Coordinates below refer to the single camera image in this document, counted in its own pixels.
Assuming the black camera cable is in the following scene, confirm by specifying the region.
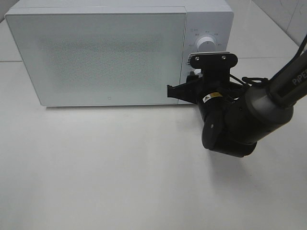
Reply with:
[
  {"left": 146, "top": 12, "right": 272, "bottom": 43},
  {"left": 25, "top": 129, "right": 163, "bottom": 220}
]
[{"left": 227, "top": 33, "right": 307, "bottom": 101}]

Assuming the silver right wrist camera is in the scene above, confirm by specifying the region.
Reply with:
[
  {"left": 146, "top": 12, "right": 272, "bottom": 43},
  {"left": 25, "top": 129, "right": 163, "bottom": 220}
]
[{"left": 187, "top": 51, "right": 238, "bottom": 69}]

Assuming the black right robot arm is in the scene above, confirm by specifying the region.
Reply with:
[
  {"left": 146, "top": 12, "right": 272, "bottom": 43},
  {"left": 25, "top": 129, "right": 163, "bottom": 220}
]
[{"left": 167, "top": 52, "right": 307, "bottom": 157}]

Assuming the white microwave knob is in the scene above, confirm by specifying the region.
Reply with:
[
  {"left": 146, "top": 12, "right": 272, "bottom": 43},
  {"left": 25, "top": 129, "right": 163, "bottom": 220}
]
[
  {"left": 196, "top": 35, "right": 216, "bottom": 52},
  {"left": 194, "top": 69, "right": 201, "bottom": 75}
]

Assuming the white microwave door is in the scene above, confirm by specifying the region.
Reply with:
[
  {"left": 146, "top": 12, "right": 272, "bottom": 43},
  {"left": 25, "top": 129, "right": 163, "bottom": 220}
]
[{"left": 7, "top": 13, "right": 185, "bottom": 106}]

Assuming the white microwave oven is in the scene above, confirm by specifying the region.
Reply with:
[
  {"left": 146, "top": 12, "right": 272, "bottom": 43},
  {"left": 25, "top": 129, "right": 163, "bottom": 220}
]
[{"left": 4, "top": 0, "right": 235, "bottom": 107}]

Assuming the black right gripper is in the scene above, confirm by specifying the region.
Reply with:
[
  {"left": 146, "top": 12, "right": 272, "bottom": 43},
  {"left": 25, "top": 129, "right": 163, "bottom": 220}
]
[{"left": 167, "top": 69, "right": 242, "bottom": 113}]

